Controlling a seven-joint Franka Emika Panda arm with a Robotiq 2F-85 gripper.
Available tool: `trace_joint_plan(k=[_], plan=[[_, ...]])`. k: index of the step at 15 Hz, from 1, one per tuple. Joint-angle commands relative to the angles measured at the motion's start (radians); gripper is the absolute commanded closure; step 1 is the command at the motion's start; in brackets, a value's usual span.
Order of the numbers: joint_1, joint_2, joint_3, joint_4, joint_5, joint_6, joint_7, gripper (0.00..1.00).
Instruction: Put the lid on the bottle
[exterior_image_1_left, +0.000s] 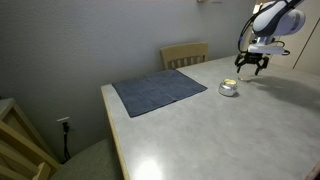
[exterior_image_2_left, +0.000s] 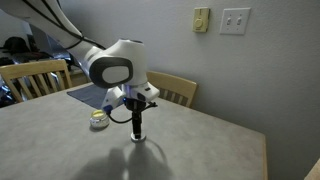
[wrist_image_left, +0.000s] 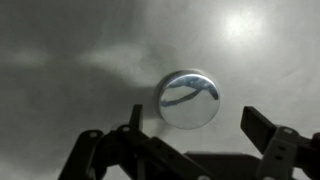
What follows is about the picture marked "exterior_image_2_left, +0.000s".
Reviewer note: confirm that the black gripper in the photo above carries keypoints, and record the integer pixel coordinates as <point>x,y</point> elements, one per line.
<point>135,105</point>

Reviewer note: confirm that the round silver jar lid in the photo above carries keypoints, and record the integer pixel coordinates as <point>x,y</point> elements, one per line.
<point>138,139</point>

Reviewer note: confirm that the glass jar with yellow candle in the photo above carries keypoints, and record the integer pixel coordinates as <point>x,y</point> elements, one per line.
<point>99,120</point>

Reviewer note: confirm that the wooden chair with slatted back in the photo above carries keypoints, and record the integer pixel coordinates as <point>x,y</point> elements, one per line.
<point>176,87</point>

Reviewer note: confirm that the blue-grey cloth placemat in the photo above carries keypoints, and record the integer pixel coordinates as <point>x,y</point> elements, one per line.
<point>86,95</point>

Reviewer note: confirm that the small wooden side table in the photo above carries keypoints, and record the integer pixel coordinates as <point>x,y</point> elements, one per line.
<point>78,78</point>

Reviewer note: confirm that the wooden chair with green cushion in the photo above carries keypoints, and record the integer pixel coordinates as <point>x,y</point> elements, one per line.
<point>36,67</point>

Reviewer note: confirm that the dark monitor screen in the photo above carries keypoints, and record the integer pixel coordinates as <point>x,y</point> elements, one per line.
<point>43,43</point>

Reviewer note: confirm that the black cap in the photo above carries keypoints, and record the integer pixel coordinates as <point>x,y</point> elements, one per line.
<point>15,44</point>

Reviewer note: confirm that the beige wooden furniture corner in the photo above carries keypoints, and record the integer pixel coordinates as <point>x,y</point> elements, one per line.
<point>315,171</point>

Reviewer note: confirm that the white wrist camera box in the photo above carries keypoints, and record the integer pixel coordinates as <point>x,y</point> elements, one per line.
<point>111,100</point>

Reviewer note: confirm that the beige wall thermostat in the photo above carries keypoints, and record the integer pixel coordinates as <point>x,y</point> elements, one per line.
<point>201,20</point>

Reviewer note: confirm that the white double light switch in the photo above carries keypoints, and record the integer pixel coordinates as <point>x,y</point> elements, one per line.
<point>235,21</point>

